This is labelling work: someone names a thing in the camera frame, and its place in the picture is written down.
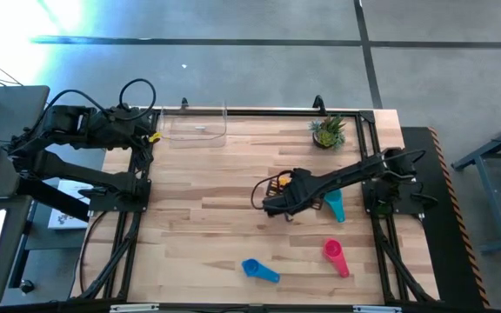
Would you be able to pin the blue-gray metal cart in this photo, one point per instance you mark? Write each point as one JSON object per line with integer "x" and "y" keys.
{"x": 472, "y": 158}

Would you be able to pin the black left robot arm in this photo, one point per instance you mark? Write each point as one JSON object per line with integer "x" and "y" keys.
{"x": 81, "y": 174}

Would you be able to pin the silver metal bracket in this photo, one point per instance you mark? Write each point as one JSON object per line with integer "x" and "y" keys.
{"x": 133, "y": 308}
{"x": 376, "y": 309}

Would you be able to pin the large gray desk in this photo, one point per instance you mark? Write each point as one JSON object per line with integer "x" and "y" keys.
{"x": 15, "y": 113}

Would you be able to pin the pink measuring cup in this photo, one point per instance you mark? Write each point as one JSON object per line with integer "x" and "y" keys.
{"x": 333, "y": 250}

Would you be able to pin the potted succulent plant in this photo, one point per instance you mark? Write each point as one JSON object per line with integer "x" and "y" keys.
{"x": 326, "y": 137}

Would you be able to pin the large black clamp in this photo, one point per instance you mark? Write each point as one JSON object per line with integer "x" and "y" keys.
{"x": 319, "y": 104}

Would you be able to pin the small gray desk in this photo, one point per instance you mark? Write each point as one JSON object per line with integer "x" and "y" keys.
{"x": 15, "y": 261}

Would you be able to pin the clear plastic basket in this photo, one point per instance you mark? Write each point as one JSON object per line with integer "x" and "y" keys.
{"x": 194, "y": 135}

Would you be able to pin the small bright blue measuring cup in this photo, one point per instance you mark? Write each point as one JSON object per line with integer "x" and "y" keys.
{"x": 252, "y": 267}

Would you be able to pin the small black clamp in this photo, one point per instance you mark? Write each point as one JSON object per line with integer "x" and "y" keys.
{"x": 184, "y": 104}

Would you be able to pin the white printed paper sheet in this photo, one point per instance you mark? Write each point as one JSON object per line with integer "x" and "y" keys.
{"x": 65, "y": 217}

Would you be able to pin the teal measuring cup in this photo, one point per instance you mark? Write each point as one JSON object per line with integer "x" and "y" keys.
{"x": 335, "y": 204}

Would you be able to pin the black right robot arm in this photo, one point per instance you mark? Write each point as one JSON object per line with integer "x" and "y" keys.
{"x": 355, "y": 171}

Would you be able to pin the black mat with striped edge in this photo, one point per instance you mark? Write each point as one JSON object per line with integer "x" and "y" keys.
{"x": 442, "y": 261}

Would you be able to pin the black aluminium table frame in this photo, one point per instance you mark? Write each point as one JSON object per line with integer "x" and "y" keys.
{"x": 255, "y": 112}

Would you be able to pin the yellow measuring cup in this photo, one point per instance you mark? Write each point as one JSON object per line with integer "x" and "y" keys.
{"x": 284, "y": 180}

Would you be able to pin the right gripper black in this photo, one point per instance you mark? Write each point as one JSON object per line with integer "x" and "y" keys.
{"x": 305, "y": 189}

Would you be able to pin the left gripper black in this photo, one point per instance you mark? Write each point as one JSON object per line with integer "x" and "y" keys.
{"x": 124, "y": 128}

